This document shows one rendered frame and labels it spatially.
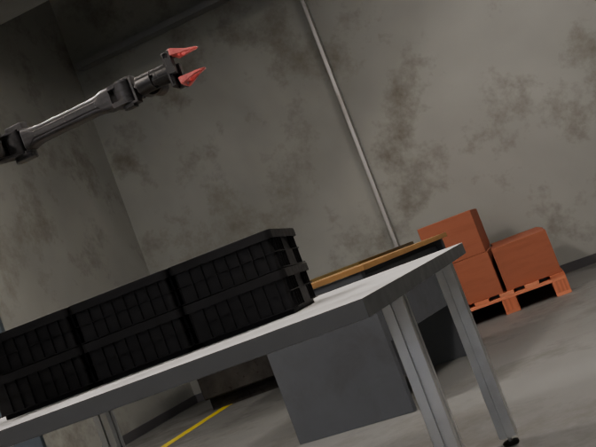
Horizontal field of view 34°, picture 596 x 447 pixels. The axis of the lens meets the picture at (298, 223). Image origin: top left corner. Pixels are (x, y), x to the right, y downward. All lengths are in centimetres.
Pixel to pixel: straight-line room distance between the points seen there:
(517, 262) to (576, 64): 236
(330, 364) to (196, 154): 520
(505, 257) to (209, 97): 372
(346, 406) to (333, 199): 465
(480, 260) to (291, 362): 276
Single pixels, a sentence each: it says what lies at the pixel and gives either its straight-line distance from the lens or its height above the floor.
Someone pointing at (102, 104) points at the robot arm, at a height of 145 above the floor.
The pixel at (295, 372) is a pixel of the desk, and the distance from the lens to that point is 490.
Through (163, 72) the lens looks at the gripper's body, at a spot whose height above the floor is 145.
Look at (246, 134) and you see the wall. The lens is 953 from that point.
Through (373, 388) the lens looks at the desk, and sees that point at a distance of 475.
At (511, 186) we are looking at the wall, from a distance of 900.
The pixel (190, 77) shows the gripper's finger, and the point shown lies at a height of 141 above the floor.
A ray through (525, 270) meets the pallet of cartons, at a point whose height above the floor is 26.
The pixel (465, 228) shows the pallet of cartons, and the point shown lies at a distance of 733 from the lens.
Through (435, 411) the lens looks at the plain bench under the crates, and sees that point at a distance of 246.
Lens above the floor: 77
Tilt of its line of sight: 3 degrees up
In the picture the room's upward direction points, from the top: 21 degrees counter-clockwise
